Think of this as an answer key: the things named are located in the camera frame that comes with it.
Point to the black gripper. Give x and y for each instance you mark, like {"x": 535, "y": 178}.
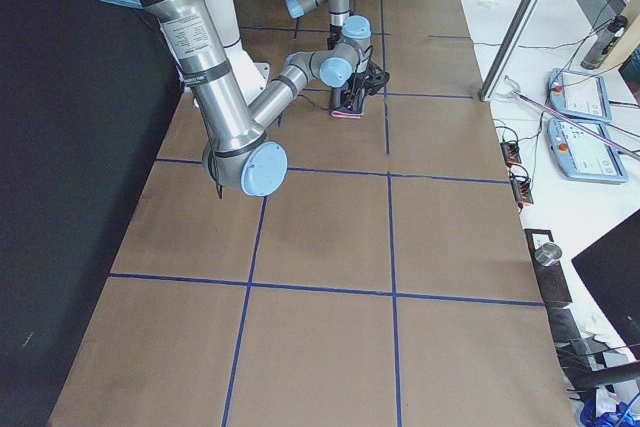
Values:
{"x": 333, "y": 40}
{"x": 352, "y": 87}

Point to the pink towel grey back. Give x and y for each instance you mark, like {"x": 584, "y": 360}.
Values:
{"x": 346, "y": 114}

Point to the grabber reach tool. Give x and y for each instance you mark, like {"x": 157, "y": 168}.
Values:
{"x": 515, "y": 93}

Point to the orange power strip far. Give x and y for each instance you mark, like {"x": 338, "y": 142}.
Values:
{"x": 511, "y": 153}

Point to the orange power strip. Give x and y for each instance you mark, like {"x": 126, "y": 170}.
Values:
{"x": 511, "y": 153}
{"x": 521, "y": 188}

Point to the orange power strip near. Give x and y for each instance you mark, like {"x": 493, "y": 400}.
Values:
{"x": 521, "y": 188}

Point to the upper teach pendant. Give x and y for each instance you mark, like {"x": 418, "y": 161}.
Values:
{"x": 579, "y": 95}

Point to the teach pendant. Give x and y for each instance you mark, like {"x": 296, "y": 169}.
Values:
{"x": 582, "y": 157}
{"x": 579, "y": 95}

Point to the lower teach pendant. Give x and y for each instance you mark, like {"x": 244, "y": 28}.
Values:
{"x": 582, "y": 157}

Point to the small metal cup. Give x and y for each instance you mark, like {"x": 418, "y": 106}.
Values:
{"x": 547, "y": 254}

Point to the dark drink bottle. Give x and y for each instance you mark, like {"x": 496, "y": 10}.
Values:
{"x": 605, "y": 42}

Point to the black plate under cup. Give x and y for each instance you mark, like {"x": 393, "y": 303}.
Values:
{"x": 551, "y": 280}

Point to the black monitor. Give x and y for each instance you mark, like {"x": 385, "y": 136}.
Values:
{"x": 609, "y": 269}

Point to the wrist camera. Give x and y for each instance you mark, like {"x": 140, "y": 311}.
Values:
{"x": 375, "y": 80}

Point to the aluminium frame post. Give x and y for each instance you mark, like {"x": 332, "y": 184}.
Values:
{"x": 507, "y": 48}

